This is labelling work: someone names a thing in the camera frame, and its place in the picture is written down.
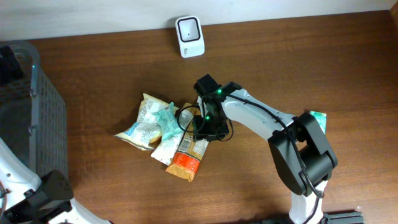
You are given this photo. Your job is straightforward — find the teal plastic packet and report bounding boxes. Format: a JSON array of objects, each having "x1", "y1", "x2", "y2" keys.
[{"x1": 153, "y1": 102, "x2": 183, "y2": 142}]

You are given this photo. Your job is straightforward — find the orange spaghetti packet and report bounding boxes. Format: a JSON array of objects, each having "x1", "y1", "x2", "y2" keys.
[{"x1": 166, "y1": 104, "x2": 210, "y2": 182}]

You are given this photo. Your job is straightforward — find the white tube with gold cap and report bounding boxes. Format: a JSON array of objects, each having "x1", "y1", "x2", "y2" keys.
[{"x1": 151, "y1": 103, "x2": 197, "y2": 166}]

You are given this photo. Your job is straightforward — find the white cream snack bag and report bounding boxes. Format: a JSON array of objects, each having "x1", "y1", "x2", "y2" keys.
[{"x1": 114, "y1": 93, "x2": 169, "y2": 151}]

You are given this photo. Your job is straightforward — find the green white tissue pack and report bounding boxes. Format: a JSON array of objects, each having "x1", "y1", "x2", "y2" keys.
[{"x1": 310, "y1": 111, "x2": 327, "y2": 133}]

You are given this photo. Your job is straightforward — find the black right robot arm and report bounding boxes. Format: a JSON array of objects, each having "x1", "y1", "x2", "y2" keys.
[{"x1": 193, "y1": 75, "x2": 338, "y2": 223}]

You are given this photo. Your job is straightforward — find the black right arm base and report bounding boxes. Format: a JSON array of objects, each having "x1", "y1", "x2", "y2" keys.
[{"x1": 320, "y1": 212, "x2": 364, "y2": 224}]

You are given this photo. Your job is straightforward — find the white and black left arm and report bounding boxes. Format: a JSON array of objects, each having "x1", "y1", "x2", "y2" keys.
[{"x1": 1, "y1": 41, "x2": 105, "y2": 223}]

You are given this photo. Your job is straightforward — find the white barcode scanner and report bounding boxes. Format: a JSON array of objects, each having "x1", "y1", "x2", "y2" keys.
[{"x1": 175, "y1": 16, "x2": 205, "y2": 58}]

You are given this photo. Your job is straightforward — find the grey plastic mesh basket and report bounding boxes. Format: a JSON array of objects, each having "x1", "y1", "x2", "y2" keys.
[{"x1": 1, "y1": 40, "x2": 68, "y2": 177}]

